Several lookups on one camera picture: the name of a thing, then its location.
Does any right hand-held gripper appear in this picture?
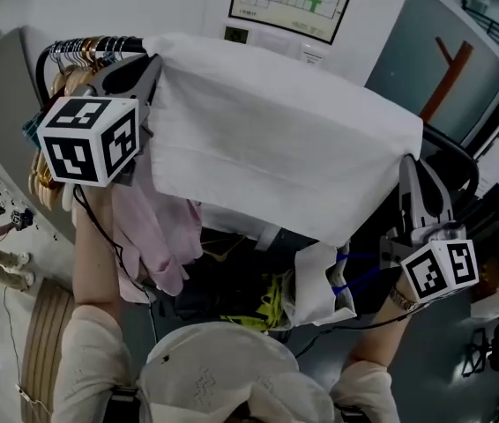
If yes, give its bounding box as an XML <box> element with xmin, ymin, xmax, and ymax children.
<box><xmin>379</xmin><ymin>155</ymin><xmax>480</xmax><ymax>305</ymax></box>

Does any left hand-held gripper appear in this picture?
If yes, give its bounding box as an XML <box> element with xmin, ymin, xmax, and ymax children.
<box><xmin>36</xmin><ymin>54</ymin><xmax>164</xmax><ymax>189</ymax></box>

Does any white cloth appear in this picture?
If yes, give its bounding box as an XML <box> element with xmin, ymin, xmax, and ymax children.
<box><xmin>142</xmin><ymin>32</ymin><xmax>425</xmax><ymax>249</ymax></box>

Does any person's right forearm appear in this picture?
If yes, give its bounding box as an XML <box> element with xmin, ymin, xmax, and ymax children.
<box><xmin>342</xmin><ymin>275</ymin><xmax>422</xmax><ymax>372</ymax></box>

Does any person's left forearm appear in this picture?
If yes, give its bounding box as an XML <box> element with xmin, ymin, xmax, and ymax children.
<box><xmin>71</xmin><ymin>184</ymin><xmax>123</xmax><ymax>315</ymax></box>

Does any row of wooden clothes hangers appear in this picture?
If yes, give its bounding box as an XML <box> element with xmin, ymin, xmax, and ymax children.
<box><xmin>27</xmin><ymin>36</ymin><xmax>121</xmax><ymax>212</ymax></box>

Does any brown wooden beam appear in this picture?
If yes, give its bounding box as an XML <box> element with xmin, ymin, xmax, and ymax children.
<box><xmin>418</xmin><ymin>36</ymin><xmax>475</xmax><ymax>125</ymax></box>

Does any large glass window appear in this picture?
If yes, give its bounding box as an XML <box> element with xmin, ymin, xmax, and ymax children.
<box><xmin>365</xmin><ymin>0</ymin><xmax>499</xmax><ymax>145</ymax></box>

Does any gold wristwatch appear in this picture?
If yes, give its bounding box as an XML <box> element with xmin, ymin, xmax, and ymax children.
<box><xmin>388</xmin><ymin>286</ymin><xmax>421</xmax><ymax>313</ymax></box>

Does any teal plastic hanger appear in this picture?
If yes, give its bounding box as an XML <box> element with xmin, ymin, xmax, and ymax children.
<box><xmin>21</xmin><ymin>111</ymin><xmax>47</xmax><ymax>150</ymax></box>

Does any framed floor plan poster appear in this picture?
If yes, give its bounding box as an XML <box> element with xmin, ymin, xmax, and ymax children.
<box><xmin>227</xmin><ymin>0</ymin><xmax>360</xmax><ymax>46</ymax></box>

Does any pink garment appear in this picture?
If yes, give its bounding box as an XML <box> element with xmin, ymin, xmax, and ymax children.
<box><xmin>111</xmin><ymin>155</ymin><xmax>205</xmax><ymax>298</ymax></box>

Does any yellow and black garment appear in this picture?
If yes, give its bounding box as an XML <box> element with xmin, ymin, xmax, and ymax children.
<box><xmin>218</xmin><ymin>271</ymin><xmax>298</xmax><ymax>330</ymax></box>

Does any black metal stand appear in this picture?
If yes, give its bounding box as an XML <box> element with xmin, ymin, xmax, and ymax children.
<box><xmin>459</xmin><ymin>317</ymin><xmax>499</xmax><ymax>379</ymax></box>

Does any person's cream top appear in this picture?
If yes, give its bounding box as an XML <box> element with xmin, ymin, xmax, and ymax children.
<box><xmin>52</xmin><ymin>303</ymin><xmax>403</xmax><ymax>423</ymax></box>

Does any round wooden slatted stool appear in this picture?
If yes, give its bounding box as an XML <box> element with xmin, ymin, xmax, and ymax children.
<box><xmin>19</xmin><ymin>278</ymin><xmax>78</xmax><ymax>423</ymax></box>

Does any small dark wall label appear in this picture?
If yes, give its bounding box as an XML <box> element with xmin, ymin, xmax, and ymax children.
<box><xmin>222</xmin><ymin>25</ymin><xmax>250</xmax><ymax>44</ymax></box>

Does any blue cord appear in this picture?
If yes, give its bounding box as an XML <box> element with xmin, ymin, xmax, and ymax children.
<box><xmin>331</xmin><ymin>252</ymin><xmax>382</xmax><ymax>298</ymax></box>

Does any white wall notice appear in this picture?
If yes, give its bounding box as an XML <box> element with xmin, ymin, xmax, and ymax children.
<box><xmin>299</xmin><ymin>41</ymin><xmax>326</xmax><ymax>68</ymax></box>

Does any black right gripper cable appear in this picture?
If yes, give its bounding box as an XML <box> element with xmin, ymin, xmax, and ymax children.
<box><xmin>292</xmin><ymin>304</ymin><xmax>414</xmax><ymax>359</ymax></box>

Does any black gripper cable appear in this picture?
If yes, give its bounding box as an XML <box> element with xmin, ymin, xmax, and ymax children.
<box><xmin>72</xmin><ymin>185</ymin><xmax>159</xmax><ymax>345</ymax></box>
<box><xmin>292</xmin><ymin>304</ymin><xmax>414</xmax><ymax>359</ymax></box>

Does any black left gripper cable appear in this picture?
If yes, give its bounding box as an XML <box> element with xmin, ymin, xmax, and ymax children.
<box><xmin>72</xmin><ymin>185</ymin><xmax>159</xmax><ymax>345</ymax></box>

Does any thin white floor cable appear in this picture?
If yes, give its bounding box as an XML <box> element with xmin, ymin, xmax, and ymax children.
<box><xmin>1</xmin><ymin>283</ymin><xmax>53</xmax><ymax>416</ymax></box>

